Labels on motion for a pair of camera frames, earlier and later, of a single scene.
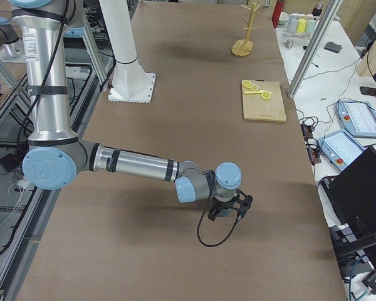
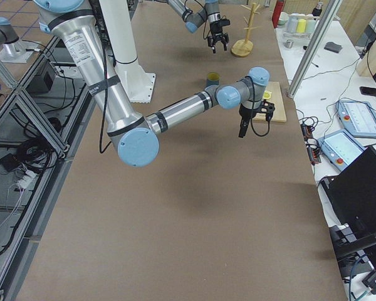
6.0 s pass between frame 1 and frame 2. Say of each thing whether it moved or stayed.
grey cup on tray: stayed
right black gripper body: moved
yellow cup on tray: stayed
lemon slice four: stayed
